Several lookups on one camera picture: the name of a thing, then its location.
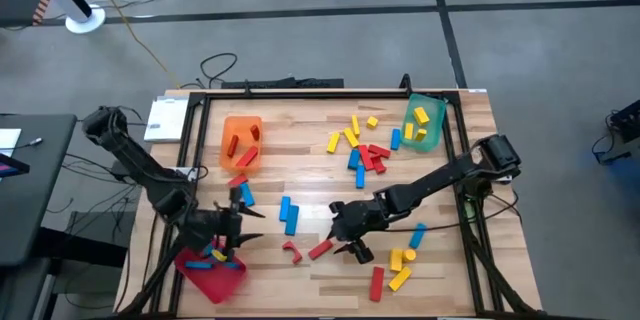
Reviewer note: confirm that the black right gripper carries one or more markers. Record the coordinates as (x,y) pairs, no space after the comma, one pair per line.
(360,220)

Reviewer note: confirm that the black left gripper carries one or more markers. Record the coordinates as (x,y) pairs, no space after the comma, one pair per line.
(210,227)

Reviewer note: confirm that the red wooden block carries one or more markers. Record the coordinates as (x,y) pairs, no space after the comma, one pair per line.
(366,157)
(377,284)
(238,180)
(232,146)
(380,150)
(255,132)
(247,156)
(320,249)

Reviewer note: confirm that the yellow wooden block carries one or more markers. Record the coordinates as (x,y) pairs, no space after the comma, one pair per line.
(351,137)
(421,115)
(396,259)
(400,278)
(219,255)
(409,131)
(420,135)
(333,142)

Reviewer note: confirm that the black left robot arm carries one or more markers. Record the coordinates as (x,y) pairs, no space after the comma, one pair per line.
(140,165)

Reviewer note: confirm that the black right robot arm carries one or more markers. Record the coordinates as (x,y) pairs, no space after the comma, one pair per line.
(440,180)

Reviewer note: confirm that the yellow cylinder block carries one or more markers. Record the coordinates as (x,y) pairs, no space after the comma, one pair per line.
(410,255)

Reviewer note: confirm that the red translucent plastic bin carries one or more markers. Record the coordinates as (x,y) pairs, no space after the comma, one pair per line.
(215,285)

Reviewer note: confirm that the orange translucent plastic bin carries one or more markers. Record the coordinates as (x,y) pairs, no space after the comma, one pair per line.
(240,125)

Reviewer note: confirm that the thin yellow block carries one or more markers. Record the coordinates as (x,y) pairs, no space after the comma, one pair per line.
(355,125)

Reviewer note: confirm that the yellow cube block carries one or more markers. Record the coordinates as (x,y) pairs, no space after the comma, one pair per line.
(372,122)

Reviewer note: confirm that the white paper box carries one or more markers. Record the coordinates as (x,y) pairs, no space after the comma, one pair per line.
(166,120)

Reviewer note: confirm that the black power strip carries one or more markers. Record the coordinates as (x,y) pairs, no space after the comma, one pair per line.
(280,83)

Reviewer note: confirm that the teal translucent plastic bin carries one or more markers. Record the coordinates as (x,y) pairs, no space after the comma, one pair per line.
(432,105)

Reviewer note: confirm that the black desk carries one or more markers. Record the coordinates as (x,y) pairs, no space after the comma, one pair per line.
(35,200)

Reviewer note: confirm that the dark tablet screen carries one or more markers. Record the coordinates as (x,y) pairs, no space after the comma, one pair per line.
(12,166)

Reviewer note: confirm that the white sheet on desk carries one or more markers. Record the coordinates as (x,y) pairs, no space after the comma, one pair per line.
(10,141)

